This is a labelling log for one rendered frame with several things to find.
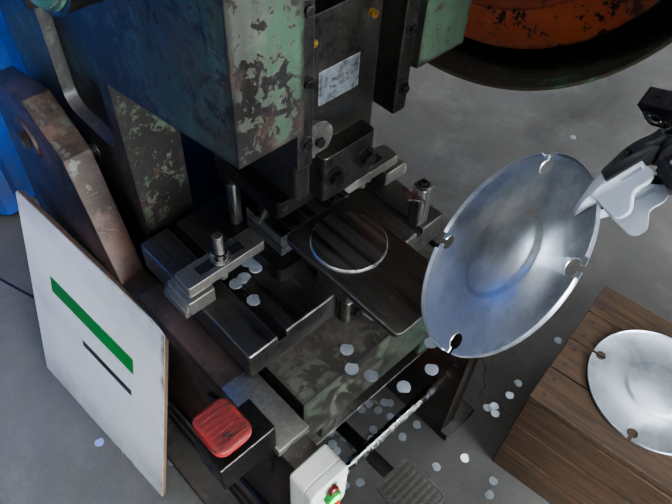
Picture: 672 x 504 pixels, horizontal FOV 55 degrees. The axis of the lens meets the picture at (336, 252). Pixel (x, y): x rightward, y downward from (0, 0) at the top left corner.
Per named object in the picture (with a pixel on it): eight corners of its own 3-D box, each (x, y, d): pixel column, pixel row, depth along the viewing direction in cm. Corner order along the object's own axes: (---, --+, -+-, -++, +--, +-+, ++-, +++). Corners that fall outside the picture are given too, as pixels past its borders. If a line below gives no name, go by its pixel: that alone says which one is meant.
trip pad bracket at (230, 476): (280, 474, 105) (276, 422, 90) (232, 516, 100) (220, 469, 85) (256, 448, 107) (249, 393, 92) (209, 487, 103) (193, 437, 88)
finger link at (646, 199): (592, 249, 71) (673, 204, 66) (574, 210, 75) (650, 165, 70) (605, 260, 73) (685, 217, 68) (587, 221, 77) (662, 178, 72)
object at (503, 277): (487, 156, 97) (483, 154, 97) (644, 153, 70) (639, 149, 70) (397, 327, 95) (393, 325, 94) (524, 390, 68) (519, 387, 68)
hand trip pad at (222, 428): (259, 451, 90) (256, 428, 84) (224, 480, 87) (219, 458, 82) (228, 416, 93) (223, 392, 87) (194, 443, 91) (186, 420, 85)
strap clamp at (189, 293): (270, 263, 109) (267, 222, 101) (186, 319, 101) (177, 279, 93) (247, 242, 111) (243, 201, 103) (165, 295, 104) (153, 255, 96)
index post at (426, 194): (428, 220, 117) (436, 181, 109) (416, 228, 115) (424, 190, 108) (416, 211, 118) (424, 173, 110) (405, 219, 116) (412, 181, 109)
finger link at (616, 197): (576, 233, 69) (662, 188, 64) (559, 193, 72) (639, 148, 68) (588, 246, 71) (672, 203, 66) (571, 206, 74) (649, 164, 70)
